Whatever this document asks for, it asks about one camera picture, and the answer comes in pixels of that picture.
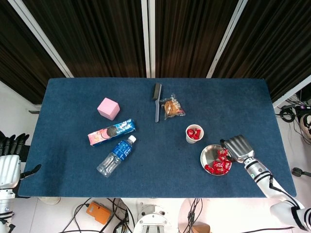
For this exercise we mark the blue pink cookie box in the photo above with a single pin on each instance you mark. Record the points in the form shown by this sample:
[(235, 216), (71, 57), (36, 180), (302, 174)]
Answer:
[(102, 137)]

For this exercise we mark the pink foam cube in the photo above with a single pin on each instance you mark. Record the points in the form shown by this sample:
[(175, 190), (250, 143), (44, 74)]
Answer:
[(108, 109)]

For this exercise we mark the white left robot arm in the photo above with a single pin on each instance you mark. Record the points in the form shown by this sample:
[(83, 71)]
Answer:
[(5, 206)]

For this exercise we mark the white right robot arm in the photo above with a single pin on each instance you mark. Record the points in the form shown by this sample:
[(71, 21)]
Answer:
[(258, 171)]

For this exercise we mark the white frame post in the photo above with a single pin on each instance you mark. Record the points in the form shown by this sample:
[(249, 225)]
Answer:
[(40, 36), (226, 36), (291, 93), (148, 36)]

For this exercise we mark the blue table cloth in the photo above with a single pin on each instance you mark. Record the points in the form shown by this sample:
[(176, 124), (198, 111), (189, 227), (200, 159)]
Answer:
[(158, 157)]

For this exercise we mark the black electronics box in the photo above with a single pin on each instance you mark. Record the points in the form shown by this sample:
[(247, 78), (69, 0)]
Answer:
[(305, 108)]

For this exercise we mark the dark brown curtain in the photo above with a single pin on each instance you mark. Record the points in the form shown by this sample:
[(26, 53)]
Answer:
[(97, 36), (19, 60), (189, 36), (272, 43)]

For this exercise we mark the black caster foot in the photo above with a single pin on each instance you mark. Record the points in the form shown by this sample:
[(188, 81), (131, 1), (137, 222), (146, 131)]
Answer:
[(297, 171)]

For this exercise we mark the grey brush black bristles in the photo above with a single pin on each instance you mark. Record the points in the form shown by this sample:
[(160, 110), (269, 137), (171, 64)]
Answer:
[(157, 111)]

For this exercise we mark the pastry in clear wrapper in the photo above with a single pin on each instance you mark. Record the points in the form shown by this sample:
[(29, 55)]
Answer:
[(171, 108)]

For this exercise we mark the white black round object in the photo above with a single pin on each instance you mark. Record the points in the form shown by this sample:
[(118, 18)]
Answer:
[(306, 123)]

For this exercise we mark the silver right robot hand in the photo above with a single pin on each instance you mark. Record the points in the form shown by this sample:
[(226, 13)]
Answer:
[(239, 149)]

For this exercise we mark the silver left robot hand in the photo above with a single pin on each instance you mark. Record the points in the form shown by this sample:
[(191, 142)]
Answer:
[(8, 171)]

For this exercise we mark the white paper cup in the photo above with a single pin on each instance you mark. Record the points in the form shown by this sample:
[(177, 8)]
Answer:
[(192, 141)]

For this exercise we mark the orange box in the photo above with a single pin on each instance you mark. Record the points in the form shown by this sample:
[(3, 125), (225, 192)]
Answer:
[(98, 213)]

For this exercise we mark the brown wooden object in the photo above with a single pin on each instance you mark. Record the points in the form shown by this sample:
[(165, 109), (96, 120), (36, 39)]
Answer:
[(201, 229)]

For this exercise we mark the white silver robot base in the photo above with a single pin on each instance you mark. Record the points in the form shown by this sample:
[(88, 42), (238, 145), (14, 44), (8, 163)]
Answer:
[(153, 219)]

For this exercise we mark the clear bottle blue label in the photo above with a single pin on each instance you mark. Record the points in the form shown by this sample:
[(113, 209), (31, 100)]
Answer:
[(114, 159)]

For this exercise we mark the metal bowl of candies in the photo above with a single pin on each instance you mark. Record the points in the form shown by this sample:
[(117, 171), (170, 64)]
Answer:
[(211, 153)]

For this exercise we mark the small grey bracket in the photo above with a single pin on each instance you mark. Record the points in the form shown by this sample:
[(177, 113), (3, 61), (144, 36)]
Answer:
[(34, 111)]

